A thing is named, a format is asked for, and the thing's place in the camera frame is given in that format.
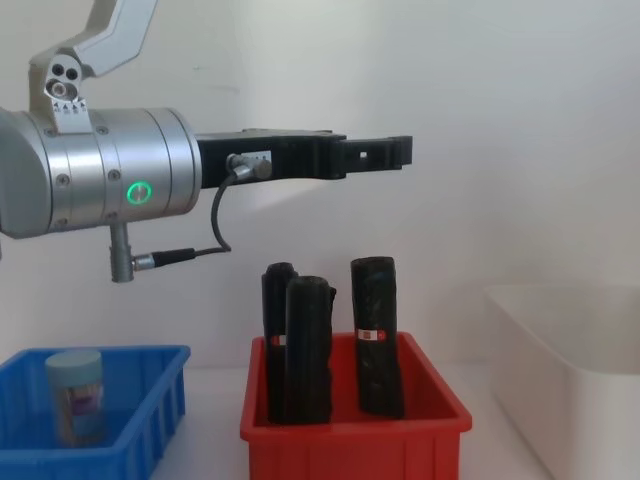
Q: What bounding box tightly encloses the blue plastic bin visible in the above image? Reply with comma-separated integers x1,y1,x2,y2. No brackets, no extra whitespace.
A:
0,344,193,480

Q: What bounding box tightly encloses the black bag roll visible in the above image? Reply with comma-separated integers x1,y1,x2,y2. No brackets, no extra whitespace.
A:
349,255,407,421
283,275,338,427
260,261,301,422

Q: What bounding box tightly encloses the clear jar with pale lid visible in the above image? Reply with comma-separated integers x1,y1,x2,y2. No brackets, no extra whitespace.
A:
44,349,107,447

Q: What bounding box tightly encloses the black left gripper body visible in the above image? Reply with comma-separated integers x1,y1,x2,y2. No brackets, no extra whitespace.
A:
195,128,348,191

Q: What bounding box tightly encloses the white plastic bin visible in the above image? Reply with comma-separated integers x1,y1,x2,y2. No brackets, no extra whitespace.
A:
481,283,640,480

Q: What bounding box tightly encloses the thin dark gripper cable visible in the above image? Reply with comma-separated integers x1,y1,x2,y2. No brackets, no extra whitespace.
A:
131,152,274,269

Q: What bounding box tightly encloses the red plastic bin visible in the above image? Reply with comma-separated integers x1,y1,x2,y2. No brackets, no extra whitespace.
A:
239,331,474,480

